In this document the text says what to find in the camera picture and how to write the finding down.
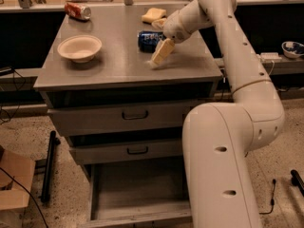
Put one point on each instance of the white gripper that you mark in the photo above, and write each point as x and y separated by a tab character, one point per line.
176	27

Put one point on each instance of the blue pepsi can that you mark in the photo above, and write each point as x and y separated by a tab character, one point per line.
148	40

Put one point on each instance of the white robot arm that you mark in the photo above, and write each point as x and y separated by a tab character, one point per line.
217	136

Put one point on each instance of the grey top drawer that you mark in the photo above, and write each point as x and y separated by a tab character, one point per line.
102	119

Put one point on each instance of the grey drawer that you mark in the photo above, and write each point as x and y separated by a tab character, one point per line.
102	119
149	193
126	151

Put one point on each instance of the red soda can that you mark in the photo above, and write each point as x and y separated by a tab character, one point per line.
78	11

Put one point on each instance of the grey drawer cabinet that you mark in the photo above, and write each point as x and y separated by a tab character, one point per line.
120	73

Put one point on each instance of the grey middle drawer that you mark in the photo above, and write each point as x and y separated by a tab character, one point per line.
126	151

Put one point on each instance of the grey bottom drawer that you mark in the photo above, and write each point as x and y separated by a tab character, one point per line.
149	193

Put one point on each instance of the yellow sponge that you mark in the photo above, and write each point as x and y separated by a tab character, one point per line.
153	14

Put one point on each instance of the white paper bowl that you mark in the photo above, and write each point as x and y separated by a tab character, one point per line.
80	49

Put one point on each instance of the white power strip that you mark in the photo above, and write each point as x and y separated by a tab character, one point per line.
270	56

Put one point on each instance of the blue white bowl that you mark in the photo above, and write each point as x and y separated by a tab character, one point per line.
292	49

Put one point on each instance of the black bar on floor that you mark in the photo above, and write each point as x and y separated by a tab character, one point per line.
53	142

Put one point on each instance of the black bar right edge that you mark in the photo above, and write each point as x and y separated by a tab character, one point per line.
297	181

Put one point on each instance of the cardboard box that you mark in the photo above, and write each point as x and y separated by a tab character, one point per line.
16	176

